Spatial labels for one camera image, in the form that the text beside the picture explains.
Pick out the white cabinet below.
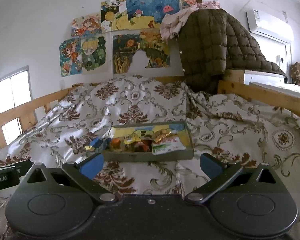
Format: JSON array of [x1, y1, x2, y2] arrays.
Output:
[[244, 70, 288, 86]]

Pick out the floral printed blanket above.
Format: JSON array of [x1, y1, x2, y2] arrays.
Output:
[[0, 75, 300, 240]]

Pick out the pink-haired face wall drawing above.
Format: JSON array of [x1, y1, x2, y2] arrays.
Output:
[[179, 0, 203, 9]]

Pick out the cartoon children wall poster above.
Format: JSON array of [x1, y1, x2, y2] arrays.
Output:
[[59, 36, 108, 77]]

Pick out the blue sea wall painting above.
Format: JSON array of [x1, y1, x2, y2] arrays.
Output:
[[126, 0, 180, 29]]

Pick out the swirly torn wall painting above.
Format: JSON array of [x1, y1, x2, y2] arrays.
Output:
[[112, 30, 171, 74]]

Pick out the white air conditioner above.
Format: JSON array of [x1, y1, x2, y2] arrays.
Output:
[[246, 9, 294, 43]]

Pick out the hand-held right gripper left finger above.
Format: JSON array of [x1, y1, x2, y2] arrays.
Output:
[[20, 153, 118, 204]]

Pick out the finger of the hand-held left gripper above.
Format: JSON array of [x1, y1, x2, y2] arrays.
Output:
[[0, 160, 34, 173]]

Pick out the orange-haired girl wall drawing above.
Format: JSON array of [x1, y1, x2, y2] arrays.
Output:
[[71, 13, 102, 37]]

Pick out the pink floral cloth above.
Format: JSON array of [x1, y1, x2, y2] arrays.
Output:
[[160, 0, 221, 41]]

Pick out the white and green snack packet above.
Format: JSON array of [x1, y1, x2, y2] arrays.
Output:
[[152, 140, 187, 155]]

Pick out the gold snack packet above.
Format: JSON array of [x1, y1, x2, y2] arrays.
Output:
[[151, 131, 174, 143]]

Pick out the yellow moon wall painting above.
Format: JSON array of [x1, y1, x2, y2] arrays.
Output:
[[101, 0, 128, 32]]

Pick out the clear cracker packet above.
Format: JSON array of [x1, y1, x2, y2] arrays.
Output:
[[130, 140, 153, 153]]

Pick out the grey tray with frog painting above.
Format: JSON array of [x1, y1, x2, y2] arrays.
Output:
[[101, 121, 194, 161]]

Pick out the window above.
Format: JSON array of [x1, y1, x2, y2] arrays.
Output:
[[0, 66, 32, 153]]

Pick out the yellow snack packet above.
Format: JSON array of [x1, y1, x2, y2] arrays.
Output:
[[124, 133, 139, 145]]

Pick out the blue snack packet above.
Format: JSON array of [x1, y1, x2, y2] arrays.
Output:
[[86, 137, 108, 152]]

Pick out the wooden bed frame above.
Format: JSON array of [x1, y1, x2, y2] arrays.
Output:
[[0, 70, 300, 153]]

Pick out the olive quilted jacket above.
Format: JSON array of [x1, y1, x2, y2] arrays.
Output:
[[176, 9, 288, 94]]

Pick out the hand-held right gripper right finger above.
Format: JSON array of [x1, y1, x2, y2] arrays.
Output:
[[184, 152, 282, 204]]

